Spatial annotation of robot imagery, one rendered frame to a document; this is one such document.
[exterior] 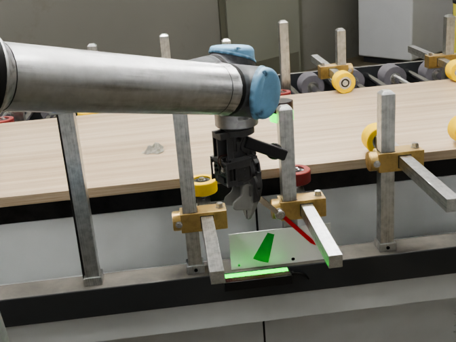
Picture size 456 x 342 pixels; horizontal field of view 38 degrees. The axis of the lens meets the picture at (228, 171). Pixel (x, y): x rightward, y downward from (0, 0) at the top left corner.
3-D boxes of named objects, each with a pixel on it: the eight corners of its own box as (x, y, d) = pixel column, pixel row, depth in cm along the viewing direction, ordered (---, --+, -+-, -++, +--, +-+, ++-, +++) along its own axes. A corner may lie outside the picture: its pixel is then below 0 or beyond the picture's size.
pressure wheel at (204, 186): (226, 214, 177) (222, 174, 173) (207, 226, 171) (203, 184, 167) (202, 209, 182) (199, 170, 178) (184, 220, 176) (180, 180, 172)
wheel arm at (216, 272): (226, 286, 137) (224, 268, 136) (210, 288, 137) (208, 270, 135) (210, 206, 178) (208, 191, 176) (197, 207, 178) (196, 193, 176)
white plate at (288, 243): (331, 258, 170) (330, 223, 166) (231, 270, 168) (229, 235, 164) (331, 257, 170) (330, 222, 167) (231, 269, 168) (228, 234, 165)
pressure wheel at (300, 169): (314, 211, 175) (313, 170, 171) (285, 214, 174) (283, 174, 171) (308, 200, 183) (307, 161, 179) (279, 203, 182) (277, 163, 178)
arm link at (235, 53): (196, 47, 130) (229, 39, 137) (201, 108, 135) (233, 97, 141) (231, 49, 124) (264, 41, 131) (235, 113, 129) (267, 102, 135)
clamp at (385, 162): (425, 169, 164) (425, 150, 162) (372, 175, 163) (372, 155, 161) (415, 161, 169) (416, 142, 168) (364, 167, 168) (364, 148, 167)
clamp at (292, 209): (326, 216, 166) (326, 197, 164) (273, 222, 165) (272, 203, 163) (321, 207, 171) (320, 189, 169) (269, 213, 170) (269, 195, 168)
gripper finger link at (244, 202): (229, 224, 142) (226, 184, 139) (252, 217, 145) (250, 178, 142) (237, 229, 140) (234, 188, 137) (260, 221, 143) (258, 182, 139)
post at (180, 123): (204, 289, 170) (186, 108, 154) (191, 290, 170) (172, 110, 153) (203, 282, 173) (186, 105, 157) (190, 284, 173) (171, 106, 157)
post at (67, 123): (102, 284, 166) (74, 112, 151) (83, 287, 166) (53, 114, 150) (104, 276, 170) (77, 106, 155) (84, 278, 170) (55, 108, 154)
